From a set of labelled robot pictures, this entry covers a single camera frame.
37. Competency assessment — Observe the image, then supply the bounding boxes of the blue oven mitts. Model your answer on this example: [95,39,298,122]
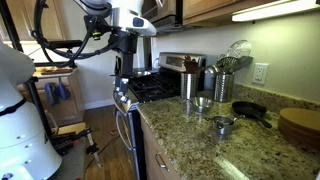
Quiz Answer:
[44,82,71,105]

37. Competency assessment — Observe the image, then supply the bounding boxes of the stainless steel stove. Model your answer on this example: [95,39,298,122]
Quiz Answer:
[113,52,206,180]

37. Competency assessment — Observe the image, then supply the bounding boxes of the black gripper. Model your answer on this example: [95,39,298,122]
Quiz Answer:
[108,30,138,77]

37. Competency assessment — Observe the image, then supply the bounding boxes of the white wall outlet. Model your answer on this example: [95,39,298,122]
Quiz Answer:
[252,63,268,85]

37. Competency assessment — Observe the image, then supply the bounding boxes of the under-cabinet light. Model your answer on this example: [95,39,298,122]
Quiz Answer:
[232,0,320,22]

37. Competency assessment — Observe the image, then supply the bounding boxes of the steel utensil holder with spoons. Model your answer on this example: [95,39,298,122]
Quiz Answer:
[181,55,203,100]

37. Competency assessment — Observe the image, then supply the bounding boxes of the frying pan on stove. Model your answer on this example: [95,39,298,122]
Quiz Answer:
[133,70,151,78]

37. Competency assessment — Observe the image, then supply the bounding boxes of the steel utensil holder with whisk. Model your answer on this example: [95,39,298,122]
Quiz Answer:
[213,40,253,103]

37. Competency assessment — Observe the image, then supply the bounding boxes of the small steel pot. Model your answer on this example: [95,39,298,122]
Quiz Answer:
[205,115,244,135]

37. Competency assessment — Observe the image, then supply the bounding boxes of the steel mixing bowl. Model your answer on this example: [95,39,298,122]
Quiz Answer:
[191,97,213,113]

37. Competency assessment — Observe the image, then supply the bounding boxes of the round wooden boards stack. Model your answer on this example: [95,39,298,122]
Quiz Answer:
[278,108,320,150]

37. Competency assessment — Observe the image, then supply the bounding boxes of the black cast iron skillet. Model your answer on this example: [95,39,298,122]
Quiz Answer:
[232,101,272,128]

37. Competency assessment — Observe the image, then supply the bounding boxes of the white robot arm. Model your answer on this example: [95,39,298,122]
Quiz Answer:
[32,0,157,78]

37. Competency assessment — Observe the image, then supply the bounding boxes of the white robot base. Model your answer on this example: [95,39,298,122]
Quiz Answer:
[0,42,62,180]

